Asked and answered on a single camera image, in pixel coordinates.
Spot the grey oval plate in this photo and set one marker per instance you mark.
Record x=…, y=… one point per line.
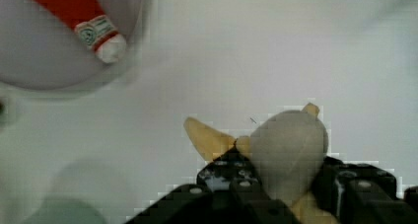
x=38, y=52

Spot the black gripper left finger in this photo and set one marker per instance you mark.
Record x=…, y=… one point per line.
x=227, y=191

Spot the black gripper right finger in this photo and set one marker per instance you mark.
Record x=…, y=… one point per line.
x=362, y=194

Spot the red ketchup bottle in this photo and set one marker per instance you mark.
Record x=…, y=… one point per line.
x=91, y=24

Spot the peeled toy banana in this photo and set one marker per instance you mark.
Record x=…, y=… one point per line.
x=287, y=151

